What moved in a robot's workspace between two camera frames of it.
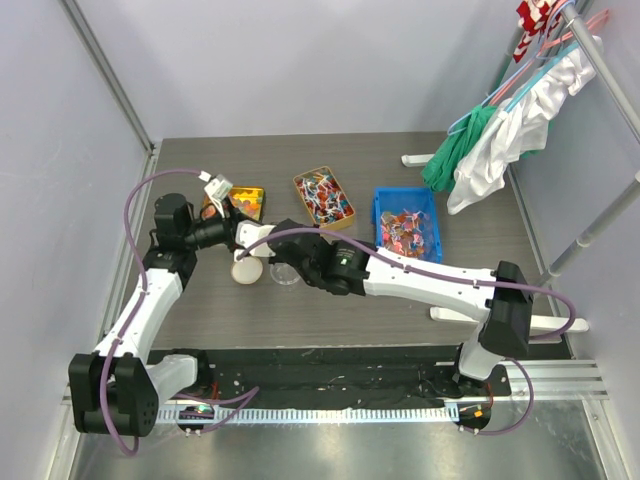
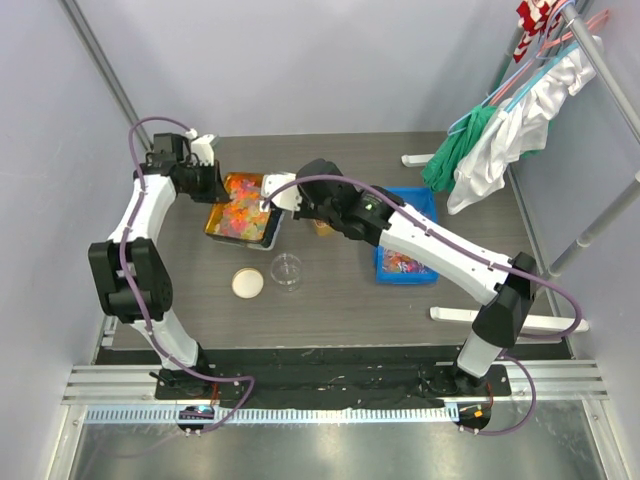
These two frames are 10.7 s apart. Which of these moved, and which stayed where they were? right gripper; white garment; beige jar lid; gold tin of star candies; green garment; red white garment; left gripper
Moved: beige jar lid; gold tin of star candies; left gripper; right gripper
Stayed: red white garment; green garment; white garment
